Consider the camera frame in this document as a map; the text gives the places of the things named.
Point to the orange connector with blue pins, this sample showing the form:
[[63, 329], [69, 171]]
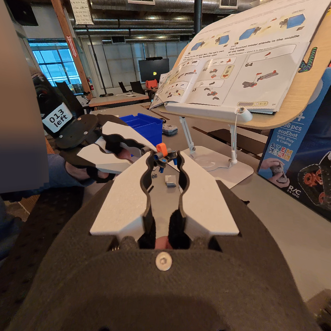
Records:
[[160, 147]]

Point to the blue toy cardboard box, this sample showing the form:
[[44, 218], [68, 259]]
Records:
[[292, 155]]

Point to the wooden background desk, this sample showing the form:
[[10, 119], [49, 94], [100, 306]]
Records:
[[116, 99]]

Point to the black support pole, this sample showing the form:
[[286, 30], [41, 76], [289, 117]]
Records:
[[197, 15]]

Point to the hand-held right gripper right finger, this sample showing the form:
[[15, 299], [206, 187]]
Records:
[[209, 206]]

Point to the grey block piece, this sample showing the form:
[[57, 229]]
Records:
[[171, 179]]

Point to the black office chair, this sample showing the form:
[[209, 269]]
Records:
[[125, 87], [137, 88]]

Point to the blue plastic bin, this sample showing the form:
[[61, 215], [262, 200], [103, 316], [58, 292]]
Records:
[[147, 129]]

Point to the white book stand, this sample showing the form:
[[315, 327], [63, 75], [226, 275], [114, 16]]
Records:
[[305, 90]]

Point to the black computer monitor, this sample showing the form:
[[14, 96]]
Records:
[[154, 69]]

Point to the silver air duct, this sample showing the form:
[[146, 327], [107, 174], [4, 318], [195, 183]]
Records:
[[155, 22]]

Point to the red fire extinguisher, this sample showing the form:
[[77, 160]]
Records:
[[89, 84]]

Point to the person's left forearm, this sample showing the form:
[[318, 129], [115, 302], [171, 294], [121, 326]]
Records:
[[57, 170]]

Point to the black floor stand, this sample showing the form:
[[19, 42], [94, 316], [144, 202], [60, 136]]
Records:
[[106, 95]]

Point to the grey electronic module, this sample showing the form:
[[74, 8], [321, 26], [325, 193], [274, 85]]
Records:
[[170, 129]]

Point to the window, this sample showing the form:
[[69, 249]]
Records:
[[51, 64]]

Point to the person's left hand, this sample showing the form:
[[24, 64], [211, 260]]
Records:
[[76, 173]]

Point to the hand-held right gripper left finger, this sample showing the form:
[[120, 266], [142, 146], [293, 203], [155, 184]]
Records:
[[121, 206]]

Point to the white paper notice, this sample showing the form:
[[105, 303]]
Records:
[[81, 11]]

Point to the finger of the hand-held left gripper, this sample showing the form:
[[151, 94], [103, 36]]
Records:
[[121, 129], [103, 161]]

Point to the orange plastic case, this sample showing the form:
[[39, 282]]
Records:
[[151, 84]]

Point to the white printed task sheet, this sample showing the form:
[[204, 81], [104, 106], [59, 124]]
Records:
[[258, 18]]

